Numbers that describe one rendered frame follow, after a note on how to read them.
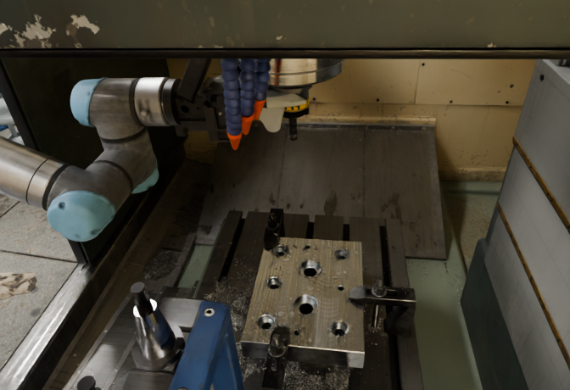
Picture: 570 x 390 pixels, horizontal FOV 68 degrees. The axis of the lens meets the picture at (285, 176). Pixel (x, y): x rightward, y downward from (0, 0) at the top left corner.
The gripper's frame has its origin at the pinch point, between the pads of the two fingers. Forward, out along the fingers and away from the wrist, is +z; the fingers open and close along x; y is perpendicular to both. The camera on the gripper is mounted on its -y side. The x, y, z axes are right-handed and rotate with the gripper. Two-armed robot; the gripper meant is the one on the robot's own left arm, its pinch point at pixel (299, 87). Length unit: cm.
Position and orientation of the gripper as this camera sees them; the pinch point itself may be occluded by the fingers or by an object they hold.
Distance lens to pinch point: 62.3
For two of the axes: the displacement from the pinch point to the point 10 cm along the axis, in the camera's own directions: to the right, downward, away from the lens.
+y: 0.7, 8.3, 5.6
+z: 9.9, 0.2, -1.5
